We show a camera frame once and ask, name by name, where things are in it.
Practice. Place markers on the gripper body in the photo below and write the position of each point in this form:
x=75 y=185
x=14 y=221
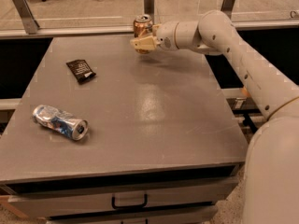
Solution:
x=165 y=34

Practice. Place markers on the orange soda can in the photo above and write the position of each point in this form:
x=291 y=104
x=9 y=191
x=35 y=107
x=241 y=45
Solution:
x=142 y=27

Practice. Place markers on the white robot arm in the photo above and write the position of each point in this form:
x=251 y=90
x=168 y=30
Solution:
x=272 y=162

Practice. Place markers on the black rxbar chocolate wrapper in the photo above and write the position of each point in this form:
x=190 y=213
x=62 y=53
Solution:
x=81 y=71

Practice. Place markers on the crushed blue silver can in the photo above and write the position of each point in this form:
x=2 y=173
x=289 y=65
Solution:
x=60 y=121

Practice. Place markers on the orange tape roll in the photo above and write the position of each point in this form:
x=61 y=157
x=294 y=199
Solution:
x=245 y=92

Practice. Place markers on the black metal stand leg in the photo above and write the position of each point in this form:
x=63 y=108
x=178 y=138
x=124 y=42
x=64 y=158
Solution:
x=248 y=122

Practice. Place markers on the grey lower drawer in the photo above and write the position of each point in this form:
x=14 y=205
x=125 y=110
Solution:
x=182 y=215

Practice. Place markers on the grey drawer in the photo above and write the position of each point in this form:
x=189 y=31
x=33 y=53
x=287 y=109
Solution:
x=182 y=215
x=98 y=200

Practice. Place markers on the grey top drawer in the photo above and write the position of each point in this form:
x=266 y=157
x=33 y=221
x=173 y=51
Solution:
x=98 y=200

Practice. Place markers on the middle metal bracket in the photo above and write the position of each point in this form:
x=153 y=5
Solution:
x=149 y=7

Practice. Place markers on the left metal bracket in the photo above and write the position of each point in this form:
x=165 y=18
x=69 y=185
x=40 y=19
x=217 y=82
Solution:
x=30 y=25

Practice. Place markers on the black drawer handle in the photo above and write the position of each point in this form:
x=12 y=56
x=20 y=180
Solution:
x=134 y=201

